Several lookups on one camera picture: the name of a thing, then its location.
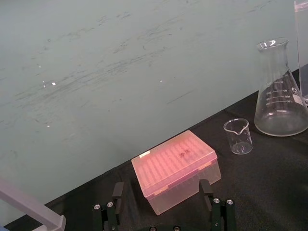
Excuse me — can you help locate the pale grey plastic frame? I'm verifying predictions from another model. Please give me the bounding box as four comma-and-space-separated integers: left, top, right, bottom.
0, 177, 66, 231

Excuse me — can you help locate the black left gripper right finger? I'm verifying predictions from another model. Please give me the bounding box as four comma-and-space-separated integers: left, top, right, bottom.
199, 179, 238, 231

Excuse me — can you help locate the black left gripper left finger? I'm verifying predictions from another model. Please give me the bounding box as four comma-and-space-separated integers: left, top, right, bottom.
92, 181, 125, 231

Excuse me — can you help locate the black table cloth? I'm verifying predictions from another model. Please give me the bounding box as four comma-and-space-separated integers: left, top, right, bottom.
3, 63, 308, 231

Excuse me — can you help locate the small clear glass beaker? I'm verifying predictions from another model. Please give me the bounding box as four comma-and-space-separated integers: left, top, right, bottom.
223, 119, 253, 155

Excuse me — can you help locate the clear glass conical flask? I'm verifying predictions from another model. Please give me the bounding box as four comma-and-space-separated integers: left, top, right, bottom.
254, 38, 308, 137

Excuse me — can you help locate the pink translucent pipette tip box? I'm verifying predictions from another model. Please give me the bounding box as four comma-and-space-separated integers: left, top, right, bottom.
131, 130, 222, 216

